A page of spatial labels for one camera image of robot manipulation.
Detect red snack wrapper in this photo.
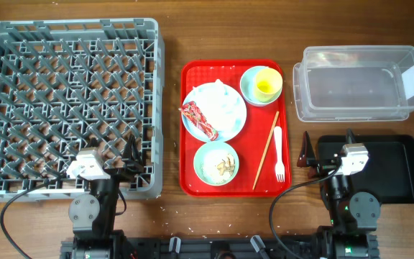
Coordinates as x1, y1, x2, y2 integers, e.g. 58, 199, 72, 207
179, 101, 219, 141

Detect rice and food scraps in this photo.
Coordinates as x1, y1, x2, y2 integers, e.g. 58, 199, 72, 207
201, 150, 236, 183

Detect yellow plastic cup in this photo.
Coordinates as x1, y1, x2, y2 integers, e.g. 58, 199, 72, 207
253, 68, 283, 102

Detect green bowl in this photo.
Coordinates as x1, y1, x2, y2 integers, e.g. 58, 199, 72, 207
193, 142, 239, 186

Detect light blue plate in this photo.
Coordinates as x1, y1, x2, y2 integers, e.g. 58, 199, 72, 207
179, 80, 247, 142

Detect white napkin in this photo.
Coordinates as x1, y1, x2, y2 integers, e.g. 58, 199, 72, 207
192, 79, 242, 132

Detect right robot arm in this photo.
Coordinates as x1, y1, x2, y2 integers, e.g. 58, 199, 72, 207
297, 129, 380, 259

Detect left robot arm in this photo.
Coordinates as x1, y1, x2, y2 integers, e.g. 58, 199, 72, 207
60, 135, 144, 259

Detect grey dishwasher rack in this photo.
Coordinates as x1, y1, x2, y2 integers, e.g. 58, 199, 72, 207
0, 18, 165, 202

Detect white plastic fork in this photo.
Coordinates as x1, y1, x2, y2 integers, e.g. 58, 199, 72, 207
273, 126, 285, 182

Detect wooden chopstick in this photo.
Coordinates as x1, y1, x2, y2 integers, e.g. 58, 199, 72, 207
252, 111, 280, 191

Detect black tray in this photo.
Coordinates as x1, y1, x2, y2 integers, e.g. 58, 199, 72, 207
316, 134, 414, 205

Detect clear plastic bin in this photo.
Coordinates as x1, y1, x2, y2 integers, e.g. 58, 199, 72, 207
293, 45, 414, 122

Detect red plastic tray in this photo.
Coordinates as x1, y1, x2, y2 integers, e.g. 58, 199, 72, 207
179, 59, 292, 198

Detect light blue small bowl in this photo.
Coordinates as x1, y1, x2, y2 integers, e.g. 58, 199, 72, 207
240, 66, 282, 106

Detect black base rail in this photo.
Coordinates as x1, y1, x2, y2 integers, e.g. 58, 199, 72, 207
60, 233, 379, 259

